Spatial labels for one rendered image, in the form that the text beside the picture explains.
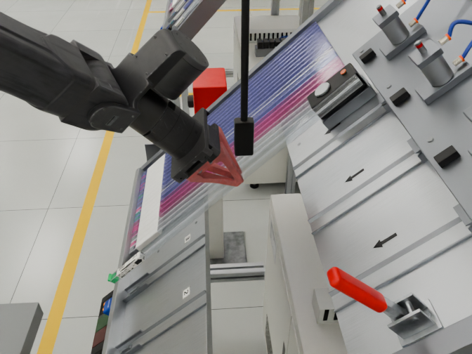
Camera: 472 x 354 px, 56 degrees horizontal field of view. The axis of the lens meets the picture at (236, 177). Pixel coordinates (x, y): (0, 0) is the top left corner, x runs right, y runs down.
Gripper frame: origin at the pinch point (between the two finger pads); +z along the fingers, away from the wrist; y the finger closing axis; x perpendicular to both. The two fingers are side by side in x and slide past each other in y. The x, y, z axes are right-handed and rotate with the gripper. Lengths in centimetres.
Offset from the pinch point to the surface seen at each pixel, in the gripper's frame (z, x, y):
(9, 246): 8, 131, 84
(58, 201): 18, 122, 112
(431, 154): -0.5, -22.7, -18.8
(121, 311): 3.4, 30.6, -4.1
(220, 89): 16, 14, 67
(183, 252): 4.6, 16.5, -0.2
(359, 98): 4.7, -19.3, 2.8
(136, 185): 2.8, 30.7, 28.5
